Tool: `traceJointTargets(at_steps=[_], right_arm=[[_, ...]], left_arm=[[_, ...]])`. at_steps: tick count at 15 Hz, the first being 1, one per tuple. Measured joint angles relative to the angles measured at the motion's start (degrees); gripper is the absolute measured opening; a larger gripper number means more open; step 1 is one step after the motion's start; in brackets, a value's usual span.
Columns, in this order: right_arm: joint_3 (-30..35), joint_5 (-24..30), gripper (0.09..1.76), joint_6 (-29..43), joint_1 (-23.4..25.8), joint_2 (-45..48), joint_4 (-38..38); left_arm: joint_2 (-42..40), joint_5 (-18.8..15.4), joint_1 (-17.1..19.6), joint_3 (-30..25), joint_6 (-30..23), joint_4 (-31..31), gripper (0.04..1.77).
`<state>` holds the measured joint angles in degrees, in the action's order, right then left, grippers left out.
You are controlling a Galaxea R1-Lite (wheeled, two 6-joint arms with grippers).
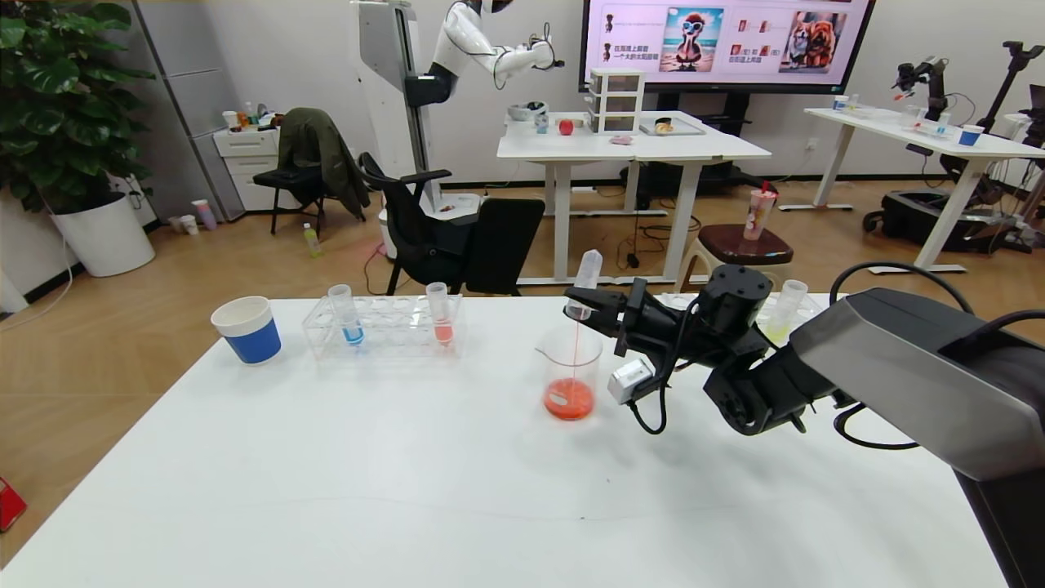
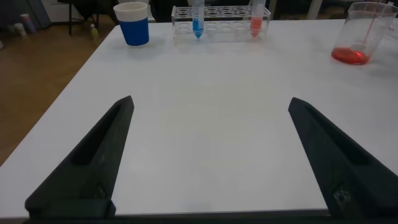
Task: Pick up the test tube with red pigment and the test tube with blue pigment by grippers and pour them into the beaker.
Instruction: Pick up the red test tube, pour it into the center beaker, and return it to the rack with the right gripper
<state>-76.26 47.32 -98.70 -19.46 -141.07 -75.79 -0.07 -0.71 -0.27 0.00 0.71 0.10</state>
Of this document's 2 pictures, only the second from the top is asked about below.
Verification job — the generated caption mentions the blue pigment test tube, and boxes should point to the blue pigment test tube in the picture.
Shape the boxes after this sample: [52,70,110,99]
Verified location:
[192,0,205,39]

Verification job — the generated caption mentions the purple cup stack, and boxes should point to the purple cup stack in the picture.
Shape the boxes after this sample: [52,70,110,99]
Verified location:
[20,13,37,34]

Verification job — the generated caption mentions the blue white paper cup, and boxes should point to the blue white paper cup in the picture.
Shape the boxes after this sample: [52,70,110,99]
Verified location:
[113,1,150,47]

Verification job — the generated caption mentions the green plastic bottle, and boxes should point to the green plastic bottle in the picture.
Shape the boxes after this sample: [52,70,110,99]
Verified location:
[90,24,101,44]

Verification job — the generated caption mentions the glass beaker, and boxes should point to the glass beaker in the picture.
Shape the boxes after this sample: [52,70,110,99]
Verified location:
[331,1,398,66]

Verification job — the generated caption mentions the white standing desk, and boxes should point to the white standing desk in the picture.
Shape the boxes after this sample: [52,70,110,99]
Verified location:
[306,0,325,20]
[267,0,278,20]

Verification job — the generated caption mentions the salmon pigment test tube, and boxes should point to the salmon pigment test tube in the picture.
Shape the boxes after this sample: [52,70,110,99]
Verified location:
[249,0,267,39]

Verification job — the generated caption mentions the black metal chair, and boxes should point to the black metal chair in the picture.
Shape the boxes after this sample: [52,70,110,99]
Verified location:
[57,0,101,35]

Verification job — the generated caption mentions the black office chair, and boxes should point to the black office chair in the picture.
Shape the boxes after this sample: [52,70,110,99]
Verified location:
[148,0,191,23]

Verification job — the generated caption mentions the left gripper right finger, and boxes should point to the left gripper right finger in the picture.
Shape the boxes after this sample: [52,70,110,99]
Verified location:
[287,96,398,218]

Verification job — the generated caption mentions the small white paper cup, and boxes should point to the small white paper cup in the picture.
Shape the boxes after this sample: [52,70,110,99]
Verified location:
[14,22,27,37]

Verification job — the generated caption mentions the clear plastic test tube rack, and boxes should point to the clear plastic test tube rack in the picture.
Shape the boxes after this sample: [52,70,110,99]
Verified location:
[171,5,272,45]

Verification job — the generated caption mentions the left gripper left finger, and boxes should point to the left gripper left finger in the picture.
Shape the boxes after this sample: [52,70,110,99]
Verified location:
[24,95,135,218]

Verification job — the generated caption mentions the dark green jacket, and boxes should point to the dark green jacket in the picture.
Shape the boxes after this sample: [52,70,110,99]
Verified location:
[74,0,104,20]

